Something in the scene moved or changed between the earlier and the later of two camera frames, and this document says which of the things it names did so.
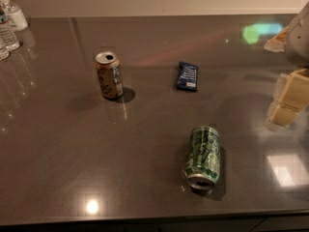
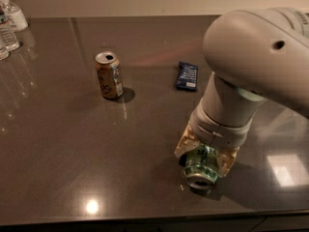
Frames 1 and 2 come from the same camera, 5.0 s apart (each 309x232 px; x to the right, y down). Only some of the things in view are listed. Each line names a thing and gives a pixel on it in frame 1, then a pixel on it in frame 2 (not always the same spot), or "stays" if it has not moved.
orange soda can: [109, 73] stays
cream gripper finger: [292, 91] -> [226, 157]
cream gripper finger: [285, 109] -> [188, 142]
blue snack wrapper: [186, 76] stays
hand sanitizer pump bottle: [16, 18] stays
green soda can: [203, 164] stays
